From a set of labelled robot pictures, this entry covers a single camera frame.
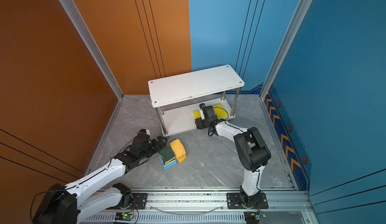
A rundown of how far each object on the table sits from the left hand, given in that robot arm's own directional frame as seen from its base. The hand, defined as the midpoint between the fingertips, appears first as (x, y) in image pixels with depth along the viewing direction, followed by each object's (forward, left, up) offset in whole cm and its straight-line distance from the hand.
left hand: (164, 141), depth 85 cm
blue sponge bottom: (-12, -2, -7) cm, 14 cm away
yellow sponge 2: (+15, -31, +13) cm, 37 cm away
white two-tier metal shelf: (+11, -19, +23) cm, 32 cm away
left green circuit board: (-34, +15, -10) cm, 39 cm away
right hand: (+17, -21, -2) cm, 27 cm away
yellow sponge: (+22, -18, -3) cm, 29 cm away
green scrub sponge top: (-7, -2, -2) cm, 7 cm away
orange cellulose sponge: (-4, -9, -3) cm, 10 cm away
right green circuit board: (-34, -46, -10) cm, 58 cm away
